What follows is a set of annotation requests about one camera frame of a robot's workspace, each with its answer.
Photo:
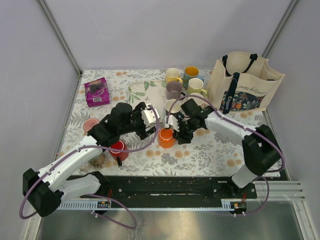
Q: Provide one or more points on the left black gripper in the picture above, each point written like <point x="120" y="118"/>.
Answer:
<point x="142" y="132"/>

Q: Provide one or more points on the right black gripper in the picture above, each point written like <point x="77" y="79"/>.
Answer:
<point x="182" y="138"/>

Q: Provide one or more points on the pink faceted mug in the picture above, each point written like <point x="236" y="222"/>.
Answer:
<point x="198" y="98"/>

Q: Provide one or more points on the red mug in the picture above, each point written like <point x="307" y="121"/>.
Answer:
<point x="117" y="155"/>

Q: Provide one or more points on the orange mug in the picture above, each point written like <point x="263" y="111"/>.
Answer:
<point x="165" y="138"/>

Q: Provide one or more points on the light green mug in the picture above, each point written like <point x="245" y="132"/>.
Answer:
<point x="196" y="85"/>

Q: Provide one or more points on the mauve purple mug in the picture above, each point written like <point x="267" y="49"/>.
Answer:
<point x="174" y="90"/>

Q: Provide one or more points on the pink patterned mug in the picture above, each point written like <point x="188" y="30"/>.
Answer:
<point x="89" y="123"/>

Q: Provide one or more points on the blue floral mug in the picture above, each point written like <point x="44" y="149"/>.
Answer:
<point x="190" y="72"/>

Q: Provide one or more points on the yellow mug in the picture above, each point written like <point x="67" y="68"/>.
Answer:
<point x="173" y="75"/>

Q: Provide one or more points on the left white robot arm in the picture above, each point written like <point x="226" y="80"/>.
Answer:
<point x="50" y="186"/>

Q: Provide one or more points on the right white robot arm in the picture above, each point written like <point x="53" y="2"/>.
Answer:
<point x="259" y="145"/>

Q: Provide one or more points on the cream floral mug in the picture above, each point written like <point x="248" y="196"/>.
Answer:
<point x="97" y="163"/>

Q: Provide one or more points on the floral tablecloth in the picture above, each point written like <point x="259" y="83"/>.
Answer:
<point x="209" y="154"/>

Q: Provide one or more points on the leaf print tray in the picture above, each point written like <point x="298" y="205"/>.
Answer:
<point x="148" y="91"/>

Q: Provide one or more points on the purple snack box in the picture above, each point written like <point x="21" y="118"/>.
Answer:
<point x="97" y="93"/>

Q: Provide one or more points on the beige canvas tote bag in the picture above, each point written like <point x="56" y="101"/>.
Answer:
<point x="242" y="81"/>

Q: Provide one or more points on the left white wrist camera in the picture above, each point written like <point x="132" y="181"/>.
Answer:
<point x="150" y="116"/>

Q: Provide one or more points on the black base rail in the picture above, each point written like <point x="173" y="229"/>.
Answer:
<point x="219" y="188"/>

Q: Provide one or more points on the white cable duct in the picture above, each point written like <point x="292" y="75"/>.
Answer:
<point x="155" y="203"/>

